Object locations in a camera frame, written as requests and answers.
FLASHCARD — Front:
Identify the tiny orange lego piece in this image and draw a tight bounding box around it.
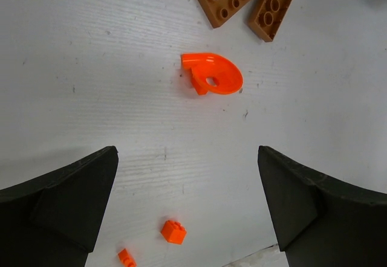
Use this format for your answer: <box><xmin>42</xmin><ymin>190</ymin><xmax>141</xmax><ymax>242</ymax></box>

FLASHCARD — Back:
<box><xmin>117</xmin><ymin>248</ymin><xmax>137</xmax><ymax>267</ymax></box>

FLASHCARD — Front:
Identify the orange small lego stud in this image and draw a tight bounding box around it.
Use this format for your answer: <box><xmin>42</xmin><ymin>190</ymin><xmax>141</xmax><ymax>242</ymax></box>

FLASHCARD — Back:
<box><xmin>160</xmin><ymin>220</ymin><xmax>187</xmax><ymax>245</ymax></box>

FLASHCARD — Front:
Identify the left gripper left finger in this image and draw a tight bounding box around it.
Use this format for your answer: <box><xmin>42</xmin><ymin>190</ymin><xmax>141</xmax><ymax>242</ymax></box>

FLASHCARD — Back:
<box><xmin>1</xmin><ymin>146</ymin><xmax>119</xmax><ymax>266</ymax></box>

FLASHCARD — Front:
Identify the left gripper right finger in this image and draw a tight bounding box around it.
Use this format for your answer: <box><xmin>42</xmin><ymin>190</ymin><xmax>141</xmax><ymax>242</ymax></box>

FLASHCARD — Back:
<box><xmin>258</xmin><ymin>146</ymin><xmax>386</xmax><ymax>266</ymax></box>

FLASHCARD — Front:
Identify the orange lego dish piece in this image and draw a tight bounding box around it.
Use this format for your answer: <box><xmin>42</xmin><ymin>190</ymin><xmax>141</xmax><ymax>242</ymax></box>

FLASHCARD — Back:
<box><xmin>181</xmin><ymin>53</ymin><xmax>244</xmax><ymax>95</ymax></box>

